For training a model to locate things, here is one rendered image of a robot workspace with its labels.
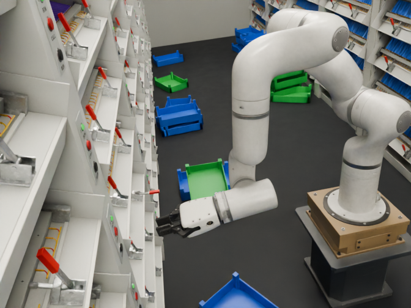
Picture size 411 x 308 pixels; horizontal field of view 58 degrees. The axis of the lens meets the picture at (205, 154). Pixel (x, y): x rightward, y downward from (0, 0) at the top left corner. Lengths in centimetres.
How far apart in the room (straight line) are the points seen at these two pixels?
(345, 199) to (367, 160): 17
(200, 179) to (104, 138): 121
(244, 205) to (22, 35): 67
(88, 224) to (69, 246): 6
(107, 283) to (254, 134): 46
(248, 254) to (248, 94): 102
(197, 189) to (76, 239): 143
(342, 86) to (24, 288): 85
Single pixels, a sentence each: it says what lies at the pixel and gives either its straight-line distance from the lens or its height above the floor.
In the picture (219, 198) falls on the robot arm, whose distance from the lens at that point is 100.
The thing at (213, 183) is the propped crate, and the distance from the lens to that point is 202.
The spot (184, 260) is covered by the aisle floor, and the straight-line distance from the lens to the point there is 174.
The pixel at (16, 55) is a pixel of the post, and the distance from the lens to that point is 55.
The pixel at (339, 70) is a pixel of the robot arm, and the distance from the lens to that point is 101.
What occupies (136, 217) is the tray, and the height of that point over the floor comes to 49.
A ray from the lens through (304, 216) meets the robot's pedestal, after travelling 149.
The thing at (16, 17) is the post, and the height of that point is 120.
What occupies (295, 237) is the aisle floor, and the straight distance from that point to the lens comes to 181.
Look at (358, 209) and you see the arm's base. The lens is 135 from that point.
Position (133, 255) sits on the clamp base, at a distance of 110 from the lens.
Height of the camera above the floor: 127
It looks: 32 degrees down
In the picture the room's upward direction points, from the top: 7 degrees counter-clockwise
